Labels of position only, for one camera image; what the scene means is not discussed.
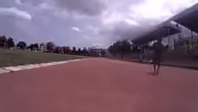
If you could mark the dark tree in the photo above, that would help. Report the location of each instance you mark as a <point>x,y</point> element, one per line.
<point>121,48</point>

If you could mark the red running track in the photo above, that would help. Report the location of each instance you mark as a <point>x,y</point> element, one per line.
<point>94,91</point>

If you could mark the row of trees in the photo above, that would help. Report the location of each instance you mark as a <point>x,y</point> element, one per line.
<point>54,49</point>

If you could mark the person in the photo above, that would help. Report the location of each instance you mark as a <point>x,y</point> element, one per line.
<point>157,56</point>

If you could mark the pale concrete kerb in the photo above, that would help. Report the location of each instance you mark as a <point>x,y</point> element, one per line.
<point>26,66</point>

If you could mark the green grass field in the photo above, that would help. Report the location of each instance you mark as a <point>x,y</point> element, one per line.
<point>16,56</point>

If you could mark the grandstand building with roof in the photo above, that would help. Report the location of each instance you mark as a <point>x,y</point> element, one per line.
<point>188,35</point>

